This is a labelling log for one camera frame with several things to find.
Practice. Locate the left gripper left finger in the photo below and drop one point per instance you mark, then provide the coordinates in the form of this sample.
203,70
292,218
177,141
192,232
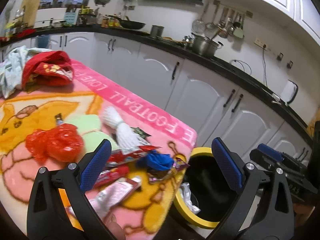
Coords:
47,217

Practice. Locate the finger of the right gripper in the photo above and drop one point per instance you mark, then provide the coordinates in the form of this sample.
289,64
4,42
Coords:
266,153

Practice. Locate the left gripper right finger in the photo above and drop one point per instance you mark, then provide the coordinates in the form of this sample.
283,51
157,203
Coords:
273,219

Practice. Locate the pink white paper packet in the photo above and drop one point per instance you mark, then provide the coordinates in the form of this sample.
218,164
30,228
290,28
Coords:
102,201

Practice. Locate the red plastic bag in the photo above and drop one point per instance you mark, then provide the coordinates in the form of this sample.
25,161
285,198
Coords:
62,143

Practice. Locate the red snack wrapper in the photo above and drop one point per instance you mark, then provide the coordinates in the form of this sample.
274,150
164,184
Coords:
117,164

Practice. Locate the blue wrapper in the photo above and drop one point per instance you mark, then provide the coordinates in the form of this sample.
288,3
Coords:
156,161

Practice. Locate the brown chocolate bar wrapper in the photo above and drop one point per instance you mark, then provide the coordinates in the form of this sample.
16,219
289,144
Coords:
58,119

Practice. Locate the yellow rimmed trash bin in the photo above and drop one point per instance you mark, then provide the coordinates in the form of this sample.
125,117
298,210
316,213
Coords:
209,189

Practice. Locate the person's hand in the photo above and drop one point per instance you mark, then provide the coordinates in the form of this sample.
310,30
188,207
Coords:
111,223

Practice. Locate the white electric kettle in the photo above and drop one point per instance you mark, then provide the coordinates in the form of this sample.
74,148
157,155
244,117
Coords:
289,92

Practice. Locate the pink cartoon fleece blanket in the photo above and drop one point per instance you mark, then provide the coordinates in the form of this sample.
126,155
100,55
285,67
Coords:
82,104

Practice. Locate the white yarn tassel bundle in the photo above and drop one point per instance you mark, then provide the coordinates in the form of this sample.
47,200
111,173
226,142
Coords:
127,139

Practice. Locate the green foil candy wrapper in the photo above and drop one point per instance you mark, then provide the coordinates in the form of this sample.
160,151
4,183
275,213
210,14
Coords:
140,132

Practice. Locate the large steel stockpot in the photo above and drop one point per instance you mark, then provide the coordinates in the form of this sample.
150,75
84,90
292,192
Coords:
205,47

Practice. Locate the red embroidered cloth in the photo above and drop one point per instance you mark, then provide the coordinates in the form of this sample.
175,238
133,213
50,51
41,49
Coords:
49,68

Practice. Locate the light blue patterned cloth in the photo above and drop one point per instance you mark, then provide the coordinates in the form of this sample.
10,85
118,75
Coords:
12,68

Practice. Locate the small steel canister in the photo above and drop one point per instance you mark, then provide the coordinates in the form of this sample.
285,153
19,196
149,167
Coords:
156,31

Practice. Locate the black wok pan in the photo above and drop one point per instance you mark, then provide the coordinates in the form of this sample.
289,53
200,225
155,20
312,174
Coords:
128,24

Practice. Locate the wooden cutting board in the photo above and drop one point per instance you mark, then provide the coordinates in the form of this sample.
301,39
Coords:
29,9

